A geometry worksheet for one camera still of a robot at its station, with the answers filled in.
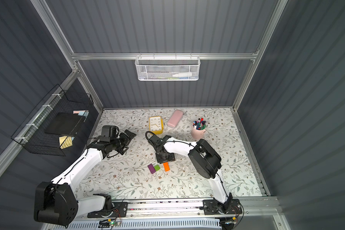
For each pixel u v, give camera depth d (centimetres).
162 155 77
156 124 108
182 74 91
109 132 66
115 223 69
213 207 74
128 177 85
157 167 88
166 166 89
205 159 57
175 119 111
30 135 62
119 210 73
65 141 61
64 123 76
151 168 87
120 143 72
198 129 94
